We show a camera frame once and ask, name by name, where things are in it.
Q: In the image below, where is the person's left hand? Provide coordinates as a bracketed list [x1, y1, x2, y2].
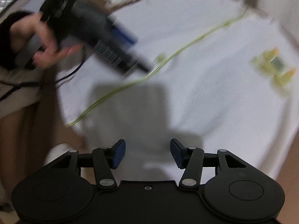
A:
[10, 13, 83, 68]

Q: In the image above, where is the white baby cardigan green trim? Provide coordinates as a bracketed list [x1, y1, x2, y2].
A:
[58, 0, 298, 181]

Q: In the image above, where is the black fuzzy sleeve forearm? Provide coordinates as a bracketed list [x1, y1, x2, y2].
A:
[0, 11, 32, 71]

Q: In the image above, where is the black cable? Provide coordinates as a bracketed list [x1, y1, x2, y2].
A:
[0, 49, 86, 102]

